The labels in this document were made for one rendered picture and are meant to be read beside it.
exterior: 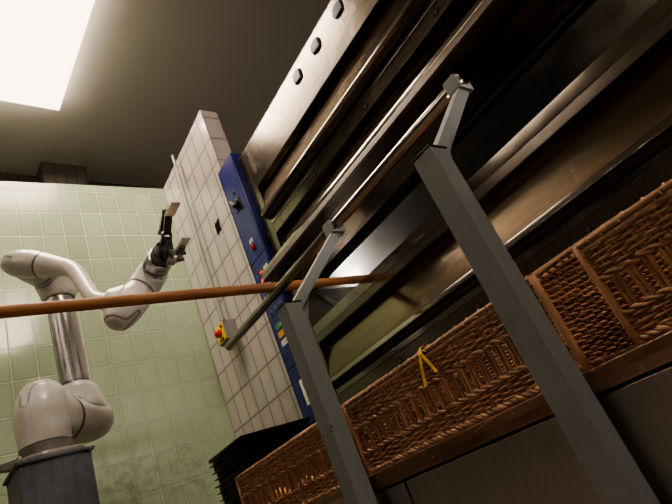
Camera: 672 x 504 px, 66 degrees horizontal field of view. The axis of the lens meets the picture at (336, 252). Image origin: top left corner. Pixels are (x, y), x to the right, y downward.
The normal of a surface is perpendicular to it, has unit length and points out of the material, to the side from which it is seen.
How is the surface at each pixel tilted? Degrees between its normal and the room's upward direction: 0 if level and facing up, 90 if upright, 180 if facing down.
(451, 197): 90
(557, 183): 70
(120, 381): 90
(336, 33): 90
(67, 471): 90
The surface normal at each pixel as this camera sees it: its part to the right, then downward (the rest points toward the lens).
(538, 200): -0.86, -0.25
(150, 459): 0.51, -0.55
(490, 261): -0.78, 0.03
